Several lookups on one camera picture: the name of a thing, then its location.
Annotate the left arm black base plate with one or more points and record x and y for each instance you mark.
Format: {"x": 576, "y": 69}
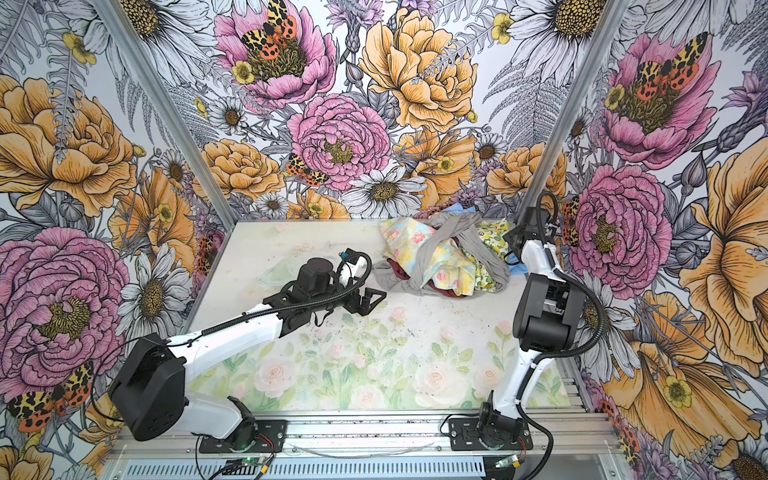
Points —
{"x": 260, "y": 436}

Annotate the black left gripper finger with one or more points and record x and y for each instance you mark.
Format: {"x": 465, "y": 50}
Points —
{"x": 369, "y": 295}
{"x": 362, "y": 307}

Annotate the aluminium front rail frame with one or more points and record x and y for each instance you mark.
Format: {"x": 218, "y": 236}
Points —
{"x": 330, "y": 445}

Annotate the aluminium corner post right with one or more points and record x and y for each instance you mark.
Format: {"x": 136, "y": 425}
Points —
{"x": 599, "y": 48}

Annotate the green circuit board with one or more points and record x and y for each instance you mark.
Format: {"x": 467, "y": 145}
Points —
{"x": 247, "y": 465}
{"x": 511, "y": 461}

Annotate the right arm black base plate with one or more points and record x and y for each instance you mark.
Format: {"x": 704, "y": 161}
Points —
{"x": 464, "y": 435}

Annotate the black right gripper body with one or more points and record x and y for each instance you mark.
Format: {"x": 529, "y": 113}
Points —
{"x": 511, "y": 236}

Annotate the lemon print cloth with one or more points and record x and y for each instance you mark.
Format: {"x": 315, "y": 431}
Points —
{"x": 485, "y": 247}

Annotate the right green circuit board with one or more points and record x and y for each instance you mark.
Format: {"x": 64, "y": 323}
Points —
{"x": 511, "y": 461}

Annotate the pastel floral watercolour cloth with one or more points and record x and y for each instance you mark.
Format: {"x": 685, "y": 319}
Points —
{"x": 397, "y": 232}

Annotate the aluminium corner post left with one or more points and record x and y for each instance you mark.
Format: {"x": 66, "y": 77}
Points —
{"x": 119, "y": 26}

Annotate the light blue shirt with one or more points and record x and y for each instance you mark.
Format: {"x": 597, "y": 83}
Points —
{"x": 458, "y": 208}

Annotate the grey cloth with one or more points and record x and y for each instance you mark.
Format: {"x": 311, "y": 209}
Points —
{"x": 441, "y": 255}

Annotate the aluminium corner post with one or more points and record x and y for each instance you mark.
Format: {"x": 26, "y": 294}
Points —
{"x": 599, "y": 48}
{"x": 119, "y": 26}

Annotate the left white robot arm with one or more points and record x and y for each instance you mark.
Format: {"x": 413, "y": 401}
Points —
{"x": 150, "y": 390}

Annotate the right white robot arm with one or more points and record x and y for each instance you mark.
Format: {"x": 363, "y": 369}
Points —
{"x": 538, "y": 257}

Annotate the left green circuit board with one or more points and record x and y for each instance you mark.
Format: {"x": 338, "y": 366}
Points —
{"x": 247, "y": 465}

